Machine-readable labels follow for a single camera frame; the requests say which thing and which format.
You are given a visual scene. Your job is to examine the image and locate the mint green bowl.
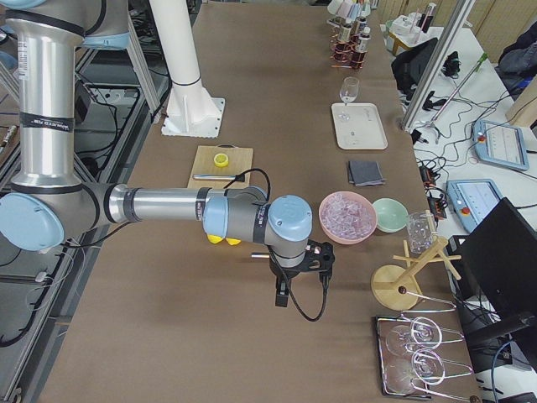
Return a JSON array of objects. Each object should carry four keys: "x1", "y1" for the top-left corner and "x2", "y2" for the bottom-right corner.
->
[{"x1": 373, "y1": 198, "x2": 408, "y2": 233}]

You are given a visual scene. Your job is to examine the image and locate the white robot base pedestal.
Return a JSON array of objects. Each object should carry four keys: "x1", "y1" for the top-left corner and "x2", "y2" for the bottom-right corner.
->
[{"x1": 150, "y1": 0, "x2": 225, "y2": 139}]

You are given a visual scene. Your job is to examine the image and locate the black monitor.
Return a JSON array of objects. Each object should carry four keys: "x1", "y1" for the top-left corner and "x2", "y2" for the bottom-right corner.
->
[{"x1": 448, "y1": 197, "x2": 536, "y2": 357}]

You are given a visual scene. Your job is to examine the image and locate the steel muddler black tip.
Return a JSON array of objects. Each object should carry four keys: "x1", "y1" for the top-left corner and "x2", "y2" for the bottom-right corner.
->
[{"x1": 191, "y1": 174, "x2": 246, "y2": 182}]

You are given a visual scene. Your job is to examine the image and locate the pink bowl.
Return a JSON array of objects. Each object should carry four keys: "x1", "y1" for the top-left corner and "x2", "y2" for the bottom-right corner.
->
[{"x1": 319, "y1": 191, "x2": 377, "y2": 244}]

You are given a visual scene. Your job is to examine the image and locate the wooden cup rack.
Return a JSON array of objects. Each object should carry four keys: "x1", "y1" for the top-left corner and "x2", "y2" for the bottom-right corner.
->
[{"x1": 371, "y1": 234, "x2": 461, "y2": 311}]

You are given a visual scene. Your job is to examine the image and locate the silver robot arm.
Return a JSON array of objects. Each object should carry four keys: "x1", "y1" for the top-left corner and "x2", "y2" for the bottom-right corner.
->
[{"x1": 1, "y1": 1, "x2": 335, "y2": 283}]

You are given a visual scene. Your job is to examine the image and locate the copper wire bottle basket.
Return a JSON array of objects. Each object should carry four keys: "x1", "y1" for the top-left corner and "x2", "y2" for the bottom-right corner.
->
[{"x1": 327, "y1": 17, "x2": 360, "y2": 70}]

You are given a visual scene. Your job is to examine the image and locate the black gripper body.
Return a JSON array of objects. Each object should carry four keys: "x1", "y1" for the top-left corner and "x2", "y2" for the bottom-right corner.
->
[{"x1": 269, "y1": 239, "x2": 335, "y2": 280}]

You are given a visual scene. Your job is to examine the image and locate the half lemon slice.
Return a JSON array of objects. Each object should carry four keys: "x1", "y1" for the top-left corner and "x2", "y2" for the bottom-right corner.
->
[{"x1": 213, "y1": 153, "x2": 230, "y2": 168}]

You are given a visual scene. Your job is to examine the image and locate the steel ice scoop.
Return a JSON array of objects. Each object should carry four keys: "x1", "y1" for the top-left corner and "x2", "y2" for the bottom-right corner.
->
[{"x1": 251, "y1": 252, "x2": 270, "y2": 259}]

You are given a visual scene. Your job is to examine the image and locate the white rabbit tray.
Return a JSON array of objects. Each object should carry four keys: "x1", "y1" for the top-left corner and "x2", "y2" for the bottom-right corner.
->
[{"x1": 331, "y1": 102, "x2": 388, "y2": 150}]

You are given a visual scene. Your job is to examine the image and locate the upside-down wine glass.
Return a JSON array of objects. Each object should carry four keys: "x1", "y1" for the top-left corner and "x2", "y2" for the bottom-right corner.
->
[
  {"x1": 385, "y1": 317, "x2": 465, "y2": 356},
  {"x1": 385, "y1": 348, "x2": 474, "y2": 390}
]

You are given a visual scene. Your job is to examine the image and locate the aluminium frame post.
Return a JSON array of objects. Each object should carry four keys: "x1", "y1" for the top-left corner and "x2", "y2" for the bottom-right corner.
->
[{"x1": 401, "y1": 0, "x2": 476, "y2": 133}]

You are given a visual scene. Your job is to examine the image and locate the grey folded cloth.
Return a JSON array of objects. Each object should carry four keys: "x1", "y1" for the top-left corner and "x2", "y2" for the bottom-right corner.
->
[{"x1": 347, "y1": 160, "x2": 385, "y2": 186}]

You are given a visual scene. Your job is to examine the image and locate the yellow lemon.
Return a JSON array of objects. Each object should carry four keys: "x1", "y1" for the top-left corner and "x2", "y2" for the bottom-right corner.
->
[
  {"x1": 226, "y1": 238, "x2": 241, "y2": 246},
  {"x1": 207, "y1": 234, "x2": 226, "y2": 244}
]

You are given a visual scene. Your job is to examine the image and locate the blue teach pendant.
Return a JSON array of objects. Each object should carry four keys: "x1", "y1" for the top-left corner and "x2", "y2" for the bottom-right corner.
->
[
  {"x1": 446, "y1": 179, "x2": 503, "y2": 233},
  {"x1": 472, "y1": 119, "x2": 529, "y2": 171}
]

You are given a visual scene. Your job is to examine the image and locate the clear ice cubes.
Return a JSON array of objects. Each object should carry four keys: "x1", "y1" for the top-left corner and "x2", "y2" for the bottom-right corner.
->
[{"x1": 321, "y1": 194, "x2": 373, "y2": 239}]

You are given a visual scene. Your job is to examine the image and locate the bamboo cutting board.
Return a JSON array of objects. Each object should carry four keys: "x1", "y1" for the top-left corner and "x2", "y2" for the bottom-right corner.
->
[{"x1": 187, "y1": 145, "x2": 253, "y2": 189}]

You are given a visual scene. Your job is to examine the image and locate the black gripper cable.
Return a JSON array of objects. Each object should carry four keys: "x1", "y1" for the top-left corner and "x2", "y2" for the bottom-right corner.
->
[{"x1": 224, "y1": 167, "x2": 331, "y2": 322}]

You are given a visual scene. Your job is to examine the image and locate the clear tumbler glass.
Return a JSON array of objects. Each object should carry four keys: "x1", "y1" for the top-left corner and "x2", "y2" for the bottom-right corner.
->
[{"x1": 406, "y1": 211, "x2": 433, "y2": 254}]

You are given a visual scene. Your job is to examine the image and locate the tea bottle white cap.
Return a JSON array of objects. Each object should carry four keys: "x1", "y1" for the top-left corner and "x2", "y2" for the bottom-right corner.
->
[{"x1": 335, "y1": 18, "x2": 352, "y2": 54}]

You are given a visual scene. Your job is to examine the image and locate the black metal glass rack tray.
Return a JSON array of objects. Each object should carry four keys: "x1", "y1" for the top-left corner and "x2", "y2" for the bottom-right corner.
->
[{"x1": 375, "y1": 311, "x2": 480, "y2": 402}]

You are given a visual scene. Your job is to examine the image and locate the clear wine glass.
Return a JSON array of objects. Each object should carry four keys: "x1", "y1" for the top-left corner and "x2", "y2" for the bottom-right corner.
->
[{"x1": 339, "y1": 76, "x2": 359, "y2": 122}]

